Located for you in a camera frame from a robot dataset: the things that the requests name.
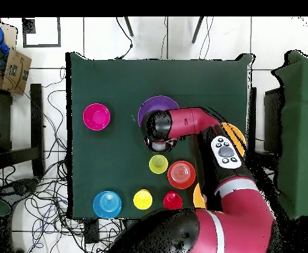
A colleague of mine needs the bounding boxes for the purple bowl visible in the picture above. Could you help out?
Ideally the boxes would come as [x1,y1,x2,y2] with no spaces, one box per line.
[137,95,181,128]

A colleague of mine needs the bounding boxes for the small pink bowl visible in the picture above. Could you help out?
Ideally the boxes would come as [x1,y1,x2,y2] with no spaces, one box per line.
[82,103,111,132]

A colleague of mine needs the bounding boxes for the pale yellow translucent cup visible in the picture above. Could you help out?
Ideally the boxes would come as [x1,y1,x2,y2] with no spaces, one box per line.
[148,154,169,175]

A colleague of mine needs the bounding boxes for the small red-orange bowl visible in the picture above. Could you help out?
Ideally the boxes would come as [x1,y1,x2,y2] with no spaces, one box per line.
[167,160,197,190]

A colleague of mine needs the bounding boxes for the red cup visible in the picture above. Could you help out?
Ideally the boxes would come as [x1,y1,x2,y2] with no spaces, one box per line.
[163,190,183,211]

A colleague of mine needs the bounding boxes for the yellow stepped cup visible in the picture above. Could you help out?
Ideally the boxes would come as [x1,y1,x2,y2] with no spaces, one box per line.
[133,188,154,211]

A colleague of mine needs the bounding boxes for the large orange bowl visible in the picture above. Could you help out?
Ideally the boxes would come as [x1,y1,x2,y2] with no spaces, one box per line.
[192,183,208,210]
[220,122,247,157]

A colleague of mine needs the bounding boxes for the dark green table cloth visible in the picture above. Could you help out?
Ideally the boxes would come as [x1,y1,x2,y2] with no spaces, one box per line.
[66,52,255,219]

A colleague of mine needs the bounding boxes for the small light blue bowl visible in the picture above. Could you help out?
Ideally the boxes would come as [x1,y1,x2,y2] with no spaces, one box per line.
[92,190,123,220]

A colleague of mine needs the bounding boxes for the black tripod leg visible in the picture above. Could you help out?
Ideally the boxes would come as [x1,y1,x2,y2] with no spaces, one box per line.
[123,16,135,38]
[191,16,204,44]

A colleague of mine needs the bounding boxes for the black tripod base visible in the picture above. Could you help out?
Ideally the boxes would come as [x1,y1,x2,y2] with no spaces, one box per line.
[0,177,40,206]

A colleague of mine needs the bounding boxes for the cardboard box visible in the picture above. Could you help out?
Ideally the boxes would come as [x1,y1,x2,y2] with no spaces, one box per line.
[0,48,32,96]

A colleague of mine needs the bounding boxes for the tangle of floor cables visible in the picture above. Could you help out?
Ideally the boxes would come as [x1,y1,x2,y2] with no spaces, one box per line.
[0,67,125,253]

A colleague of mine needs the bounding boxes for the black cable with plug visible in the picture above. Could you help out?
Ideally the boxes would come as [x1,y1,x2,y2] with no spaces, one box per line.
[115,16,134,61]

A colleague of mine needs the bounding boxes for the black metal frame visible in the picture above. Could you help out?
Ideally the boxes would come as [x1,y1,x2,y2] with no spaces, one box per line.
[0,83,45,177]
[248,86,285,159]

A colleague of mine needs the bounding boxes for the black square floor frame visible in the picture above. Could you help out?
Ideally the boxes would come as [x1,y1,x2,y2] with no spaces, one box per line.
[22,17,62,49]

